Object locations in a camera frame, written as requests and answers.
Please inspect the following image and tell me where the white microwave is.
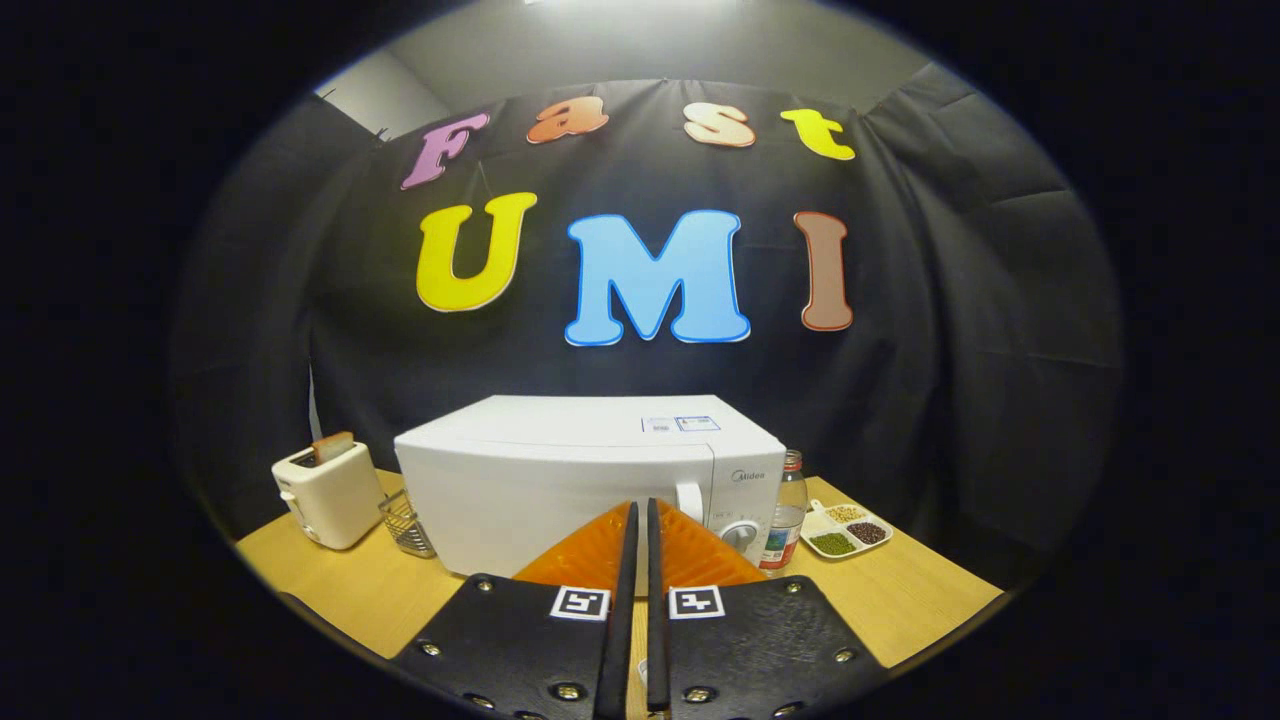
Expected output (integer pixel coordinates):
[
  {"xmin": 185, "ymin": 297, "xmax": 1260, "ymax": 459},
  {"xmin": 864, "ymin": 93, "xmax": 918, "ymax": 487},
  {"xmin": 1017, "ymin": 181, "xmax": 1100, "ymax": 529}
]
[{"xmin": 393, "ymin": 394, "xmax": 788, "ymax": 581}]

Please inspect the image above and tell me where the wire mesh utensil basket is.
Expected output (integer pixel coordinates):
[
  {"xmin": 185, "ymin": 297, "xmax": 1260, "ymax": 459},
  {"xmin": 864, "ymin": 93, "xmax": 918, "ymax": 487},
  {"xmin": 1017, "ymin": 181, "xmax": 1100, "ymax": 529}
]
[{"xmin": 378, "ymin": 488, "xmax": 438, "ymax": 559}]

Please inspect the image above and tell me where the white divided bean dish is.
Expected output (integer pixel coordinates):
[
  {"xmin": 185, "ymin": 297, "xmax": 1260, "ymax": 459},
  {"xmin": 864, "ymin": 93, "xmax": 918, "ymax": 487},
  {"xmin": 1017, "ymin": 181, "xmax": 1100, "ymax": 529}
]
[{"xmin": 800, "ymin": 499, "xmax": 894, "ymax": 559}]

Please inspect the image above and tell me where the white toaster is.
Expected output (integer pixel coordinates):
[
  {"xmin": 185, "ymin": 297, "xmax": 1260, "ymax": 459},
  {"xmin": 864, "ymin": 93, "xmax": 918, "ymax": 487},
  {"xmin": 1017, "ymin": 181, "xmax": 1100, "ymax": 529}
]
[{"xmin": 271, "ymin": 440, "xmax": 387, "ymax": 551}]

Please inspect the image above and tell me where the black backdrop cloth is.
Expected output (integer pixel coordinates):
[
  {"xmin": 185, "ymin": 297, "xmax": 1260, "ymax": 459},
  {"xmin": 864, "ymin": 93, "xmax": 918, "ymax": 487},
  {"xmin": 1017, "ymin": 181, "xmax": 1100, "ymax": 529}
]
[{"xmin": 172, "ymin": 65, "xmax": 1123, "ymax": 561}]

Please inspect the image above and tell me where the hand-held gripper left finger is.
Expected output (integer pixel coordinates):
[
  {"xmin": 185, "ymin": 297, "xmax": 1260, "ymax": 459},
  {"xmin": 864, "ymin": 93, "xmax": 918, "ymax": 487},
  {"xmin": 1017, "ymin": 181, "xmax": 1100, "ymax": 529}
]
[{"xmin": 390, "ymin": 498, "xmax": 641, "ymax": 720}]

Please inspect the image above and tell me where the clear plastic water bottle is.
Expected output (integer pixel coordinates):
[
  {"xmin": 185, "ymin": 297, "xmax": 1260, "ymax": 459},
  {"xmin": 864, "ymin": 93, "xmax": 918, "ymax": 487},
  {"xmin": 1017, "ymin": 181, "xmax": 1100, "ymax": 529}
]
[{"xmin": 758, "ymin": 449, "xmax": 809, "ymax": 571}]

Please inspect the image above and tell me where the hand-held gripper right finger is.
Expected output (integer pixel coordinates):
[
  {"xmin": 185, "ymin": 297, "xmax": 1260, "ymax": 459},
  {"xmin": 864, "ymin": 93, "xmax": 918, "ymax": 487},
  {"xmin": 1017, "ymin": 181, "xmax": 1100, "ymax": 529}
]
[{"xmin": 645, "ymin": 497, "xmax": 891, "ymax": 720}]

